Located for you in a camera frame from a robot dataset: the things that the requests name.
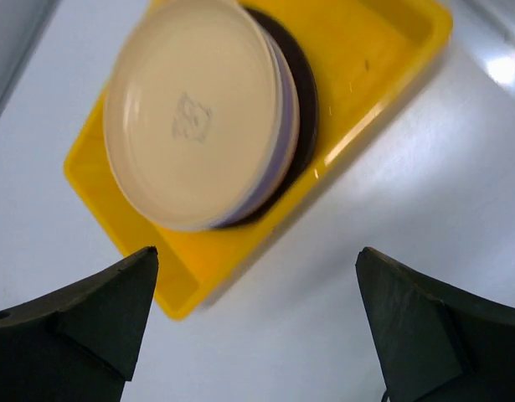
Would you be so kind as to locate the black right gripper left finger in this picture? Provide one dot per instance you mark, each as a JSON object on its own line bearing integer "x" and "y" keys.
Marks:
{"x": 81, "y": 342}

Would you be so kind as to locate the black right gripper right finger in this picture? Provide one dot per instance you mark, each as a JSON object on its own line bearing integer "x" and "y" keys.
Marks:
{"x": 434, "y": 341}

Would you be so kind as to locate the cream bear plate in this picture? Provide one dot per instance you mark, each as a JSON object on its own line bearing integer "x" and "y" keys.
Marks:
{"x": 190, "y": 113}

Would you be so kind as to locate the yellow plastic bin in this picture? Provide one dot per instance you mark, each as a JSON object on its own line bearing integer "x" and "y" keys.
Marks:
{"x": 364, "y": 56}

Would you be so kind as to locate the purple plate far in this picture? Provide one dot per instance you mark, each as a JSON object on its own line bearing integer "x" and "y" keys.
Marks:
{"x": 285, "y": 145}

